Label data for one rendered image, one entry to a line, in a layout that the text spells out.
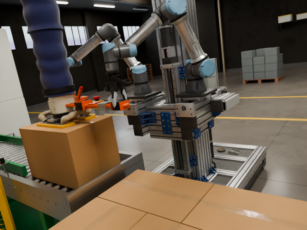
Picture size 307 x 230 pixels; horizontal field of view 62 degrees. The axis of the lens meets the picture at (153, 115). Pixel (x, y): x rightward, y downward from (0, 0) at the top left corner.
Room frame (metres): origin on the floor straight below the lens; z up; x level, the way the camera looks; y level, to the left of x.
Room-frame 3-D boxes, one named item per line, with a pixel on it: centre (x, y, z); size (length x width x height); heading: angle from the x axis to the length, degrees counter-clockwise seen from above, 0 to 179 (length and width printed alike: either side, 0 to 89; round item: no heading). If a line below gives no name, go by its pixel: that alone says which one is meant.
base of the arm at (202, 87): (1.81, -0.33, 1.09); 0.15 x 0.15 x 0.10
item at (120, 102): (1.49, 0.19, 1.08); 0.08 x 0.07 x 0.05; 51
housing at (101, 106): (1.58, 0.29, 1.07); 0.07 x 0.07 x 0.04; 51
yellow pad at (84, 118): (1.95, 0.59, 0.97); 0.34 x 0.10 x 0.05; 51
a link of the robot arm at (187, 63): (1.81, -0.33, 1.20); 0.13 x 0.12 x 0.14; 17
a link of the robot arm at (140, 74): (2.13, 0.06, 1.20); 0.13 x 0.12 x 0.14; 0
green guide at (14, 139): (2.81, 1.39, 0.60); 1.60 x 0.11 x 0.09; 52
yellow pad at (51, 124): (1.80, 0.71, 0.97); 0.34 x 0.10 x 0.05; 51
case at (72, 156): (1.87, 0.66, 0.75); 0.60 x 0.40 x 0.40; 53
